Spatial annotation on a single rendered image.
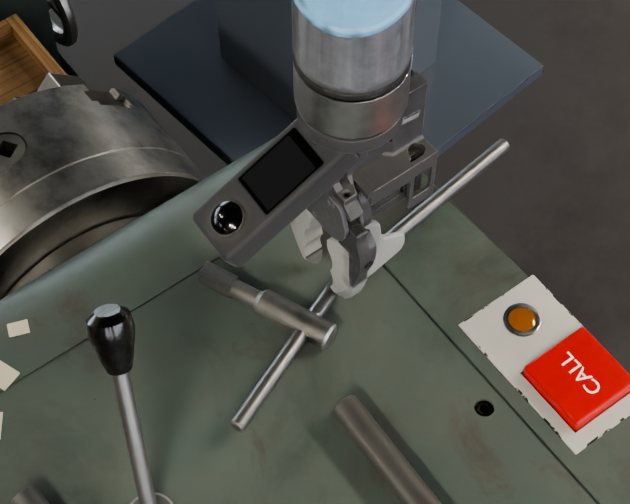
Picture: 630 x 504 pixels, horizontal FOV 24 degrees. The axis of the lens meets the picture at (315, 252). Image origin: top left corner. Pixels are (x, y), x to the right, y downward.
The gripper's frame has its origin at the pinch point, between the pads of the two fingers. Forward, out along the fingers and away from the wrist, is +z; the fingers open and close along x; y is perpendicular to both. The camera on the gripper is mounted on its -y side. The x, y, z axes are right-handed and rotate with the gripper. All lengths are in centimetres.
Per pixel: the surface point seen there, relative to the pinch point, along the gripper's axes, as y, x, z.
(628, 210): 100, 39, 128
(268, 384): -8.8, -5.0, 0.3
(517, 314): 10.4, -10.9, 1.7
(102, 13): 48, 137, 127
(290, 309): -3.9, -1.1, -0.1
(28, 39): 5, 65, 37
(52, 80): -4.3, 35.3, 8.5
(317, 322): -2.9, -3.2, -0.1
